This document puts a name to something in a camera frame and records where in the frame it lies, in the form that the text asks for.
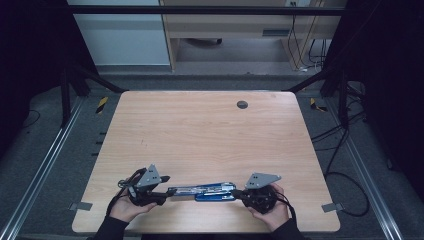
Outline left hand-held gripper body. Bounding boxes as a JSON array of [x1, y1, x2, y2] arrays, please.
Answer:
[[127, 163, 168, 208]]

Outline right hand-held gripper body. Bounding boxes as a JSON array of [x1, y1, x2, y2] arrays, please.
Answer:
[[242, 172, 282, 215]]

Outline blue stapler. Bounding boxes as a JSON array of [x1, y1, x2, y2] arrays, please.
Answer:
[[166, 181, 237, 203]]

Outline person's right hand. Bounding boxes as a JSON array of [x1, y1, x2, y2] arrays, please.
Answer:
[[248, 183, 290, 233]]

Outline person's left hand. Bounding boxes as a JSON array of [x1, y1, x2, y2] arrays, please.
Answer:
[[109, 189, 158, 224]]

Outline black metal stand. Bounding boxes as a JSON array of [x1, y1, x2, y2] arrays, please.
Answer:
[[59, 64, 130, 128], [283, 66, 350, 129]]

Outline white cabinet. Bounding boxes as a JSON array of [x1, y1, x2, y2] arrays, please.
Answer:
[[65, 0, 171, 67]]

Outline black curtain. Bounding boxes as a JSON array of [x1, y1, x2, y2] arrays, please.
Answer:
[[0, 0, 98, 159], [324, 0, 424, 196]]

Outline black horizontal bar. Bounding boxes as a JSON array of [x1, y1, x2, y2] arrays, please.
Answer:
[[65, 4, 348, 17]]

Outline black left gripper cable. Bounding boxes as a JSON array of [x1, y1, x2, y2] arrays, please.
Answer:
[[106, 167, 148, 218]]

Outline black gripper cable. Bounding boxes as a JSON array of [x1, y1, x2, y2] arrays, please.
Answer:
[[275, 171, 371, 231], [106, 167, 148, 218]]

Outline grey table bracket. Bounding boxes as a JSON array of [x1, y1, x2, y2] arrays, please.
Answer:
[[68, 201, 94, 212], [321, 202, 345, 214]]

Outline black floor cable bundle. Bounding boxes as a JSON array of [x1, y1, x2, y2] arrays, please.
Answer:
[[310, 79, 368, 175]]

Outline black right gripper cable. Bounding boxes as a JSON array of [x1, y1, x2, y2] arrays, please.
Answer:
[[275, 171, 371, 231]]

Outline aluminium floor rail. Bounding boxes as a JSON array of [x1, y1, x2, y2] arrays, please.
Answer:
[[0, 96, 85, 240], [324, 98, 405, 240]]

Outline thin black floor cable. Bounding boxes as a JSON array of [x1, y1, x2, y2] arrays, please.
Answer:
[[21, 109, 42, 130]]

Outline black cables under desk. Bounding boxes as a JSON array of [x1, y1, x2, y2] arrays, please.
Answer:
[[287, 14, 327, 73]]

